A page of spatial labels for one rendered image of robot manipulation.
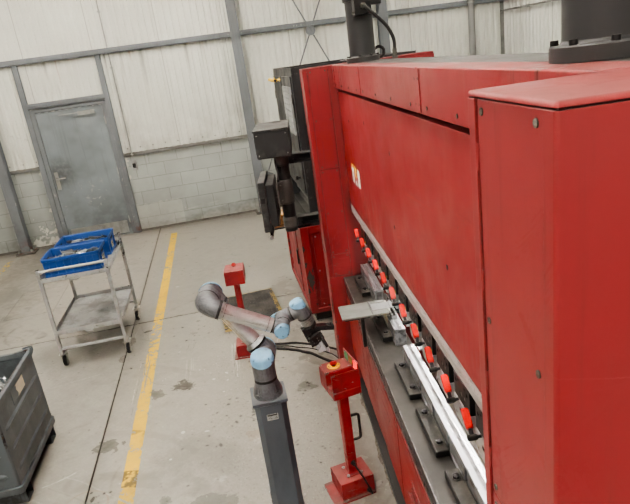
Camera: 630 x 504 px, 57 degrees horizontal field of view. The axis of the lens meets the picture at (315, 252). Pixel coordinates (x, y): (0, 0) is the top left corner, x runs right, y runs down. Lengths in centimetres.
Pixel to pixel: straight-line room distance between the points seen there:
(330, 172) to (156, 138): 617
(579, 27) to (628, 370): 63
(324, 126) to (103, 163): 646
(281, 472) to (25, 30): 810
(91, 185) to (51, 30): 234
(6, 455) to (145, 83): 680
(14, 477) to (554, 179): 385
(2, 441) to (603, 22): 370
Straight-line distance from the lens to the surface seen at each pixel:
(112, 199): 999
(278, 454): 318
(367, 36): 354
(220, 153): 979
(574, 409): 76
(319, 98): 383
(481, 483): 214
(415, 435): 249
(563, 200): 64
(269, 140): 399
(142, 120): 977
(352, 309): 329
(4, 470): 416
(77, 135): 991
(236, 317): 285
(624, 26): 115
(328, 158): 387
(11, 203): 1015
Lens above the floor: 237
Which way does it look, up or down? 19 degrees down
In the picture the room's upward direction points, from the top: 8 degrees counter-clockwise
